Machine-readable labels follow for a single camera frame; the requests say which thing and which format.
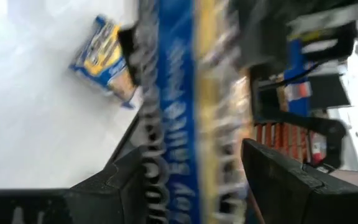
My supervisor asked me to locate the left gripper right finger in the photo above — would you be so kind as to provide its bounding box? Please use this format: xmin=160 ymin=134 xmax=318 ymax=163
xmin=241 ymin=138 xmax=358 ymax=224

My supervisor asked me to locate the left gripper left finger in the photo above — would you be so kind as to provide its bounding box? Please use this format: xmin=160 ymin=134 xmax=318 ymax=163
xmin=0 ymin=145 xmax=150 ymax=224

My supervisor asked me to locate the blue soy sauce ramen pack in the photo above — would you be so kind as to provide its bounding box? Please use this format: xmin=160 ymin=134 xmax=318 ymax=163
xmin=137 ymin=0 xmax=254 ymax=224
xmin=68 ymin=14 xmax=138 ymax=110

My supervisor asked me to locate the dark grey plastic bin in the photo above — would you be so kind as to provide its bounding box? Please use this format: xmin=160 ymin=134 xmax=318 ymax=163
xmin=228 ymin=0 xmax=358 ymax=68

